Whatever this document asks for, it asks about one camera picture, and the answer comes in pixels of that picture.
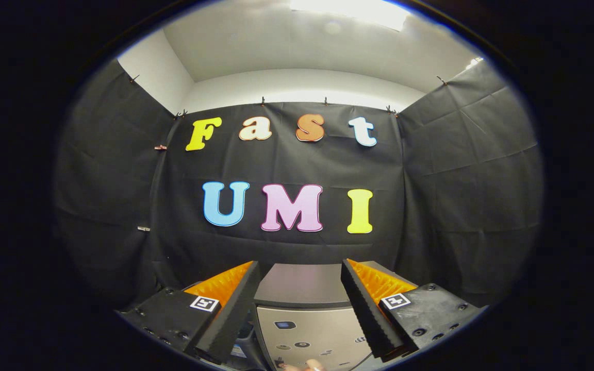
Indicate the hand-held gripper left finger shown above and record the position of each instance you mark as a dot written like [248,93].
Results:
[235,309]

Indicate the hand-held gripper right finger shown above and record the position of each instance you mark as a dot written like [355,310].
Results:
[366,309]

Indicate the black washing machine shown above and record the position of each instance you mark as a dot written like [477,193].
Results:
[245,332]

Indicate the black backdrop cloth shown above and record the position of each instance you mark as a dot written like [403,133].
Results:
[286,165]

